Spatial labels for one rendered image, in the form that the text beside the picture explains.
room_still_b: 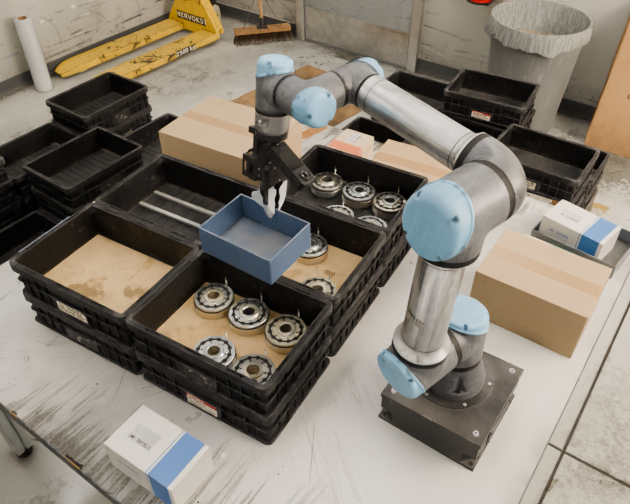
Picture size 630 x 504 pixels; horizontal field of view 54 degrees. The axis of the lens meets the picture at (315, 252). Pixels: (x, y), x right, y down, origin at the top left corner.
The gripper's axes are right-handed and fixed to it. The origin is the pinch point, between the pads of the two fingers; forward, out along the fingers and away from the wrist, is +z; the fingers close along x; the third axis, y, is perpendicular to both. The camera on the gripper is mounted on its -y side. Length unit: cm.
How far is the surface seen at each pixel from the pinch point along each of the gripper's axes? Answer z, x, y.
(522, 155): 39, -168, -5
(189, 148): 20, -36, 68
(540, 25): 14, -300, 44
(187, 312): 31.2, 13.2, 16.1
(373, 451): 44, 8, -40
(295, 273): 27.2, -14.8, 3.5
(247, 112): 13, -63, 66
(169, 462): 40, 42, -10
